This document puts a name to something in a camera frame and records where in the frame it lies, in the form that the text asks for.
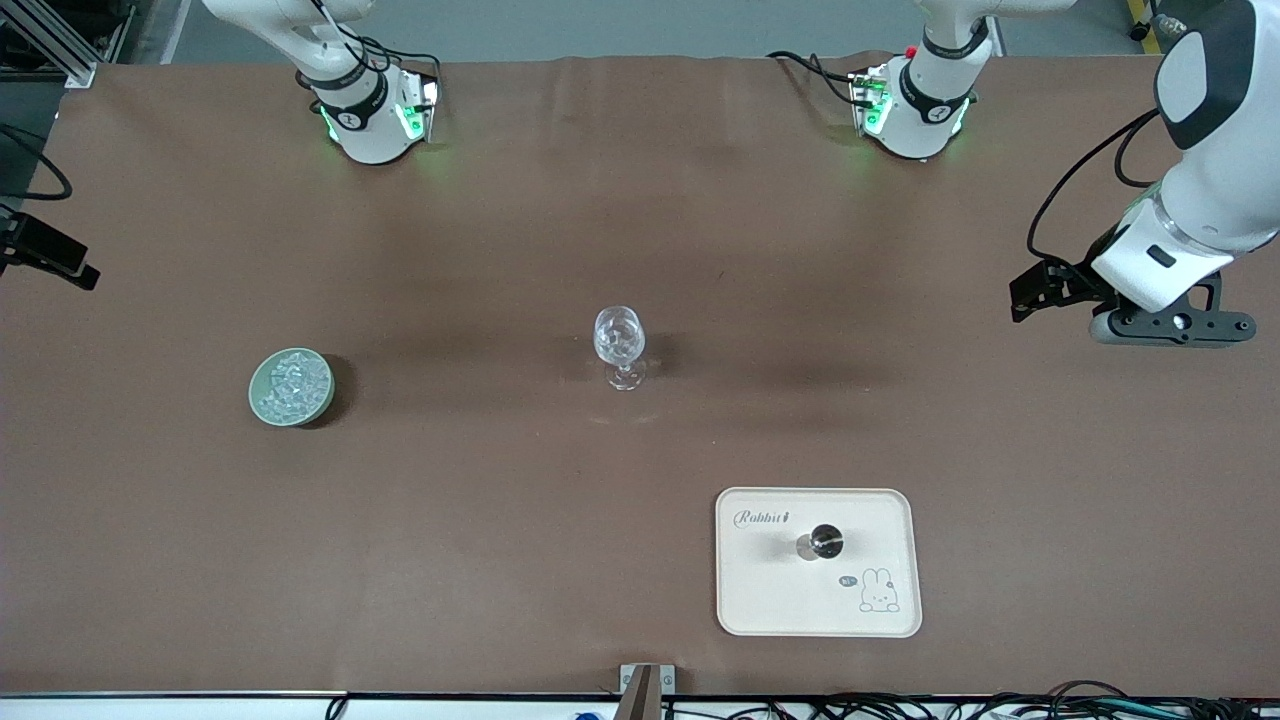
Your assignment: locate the silver metal jigger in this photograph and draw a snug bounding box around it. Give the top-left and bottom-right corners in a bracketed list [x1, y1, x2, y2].
[796, 523, 845, 562]

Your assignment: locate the clear ice cube heap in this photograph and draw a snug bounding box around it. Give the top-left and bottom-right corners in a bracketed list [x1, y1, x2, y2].
[262, 354, 331, 417]

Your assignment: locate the clear wine glass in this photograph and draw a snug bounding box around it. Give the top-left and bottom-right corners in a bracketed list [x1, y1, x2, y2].
[593, 305, 648, 392]

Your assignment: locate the green round bowl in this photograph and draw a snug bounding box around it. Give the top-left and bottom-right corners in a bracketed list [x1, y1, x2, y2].
[248, 347, 336, 429]

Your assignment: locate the cream rabbit print tray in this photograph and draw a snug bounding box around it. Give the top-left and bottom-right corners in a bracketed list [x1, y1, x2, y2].
[715, 487, 923, 639]

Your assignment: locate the brown table mat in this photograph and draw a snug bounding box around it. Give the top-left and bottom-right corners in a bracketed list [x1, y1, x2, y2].
[0, 52, 1280, 698]

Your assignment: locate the aluminium frame post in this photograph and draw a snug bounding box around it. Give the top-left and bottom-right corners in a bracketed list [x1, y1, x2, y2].
[0, 0, 98, 89]

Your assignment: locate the black base cable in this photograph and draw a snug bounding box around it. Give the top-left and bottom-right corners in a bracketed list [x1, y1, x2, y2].
[766, 50, 863, 109]
[300, 0, 443, 101]

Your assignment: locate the black cable bundle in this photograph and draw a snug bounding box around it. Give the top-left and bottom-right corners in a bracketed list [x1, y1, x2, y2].
[660, 680, 1280, 720]

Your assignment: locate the grey metal bracket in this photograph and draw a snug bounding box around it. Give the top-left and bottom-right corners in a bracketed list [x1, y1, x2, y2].
[619, 663, 677, 697]

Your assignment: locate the brown camera pole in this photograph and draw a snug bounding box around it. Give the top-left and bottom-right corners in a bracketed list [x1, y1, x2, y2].
[622, 665, 663, 720]

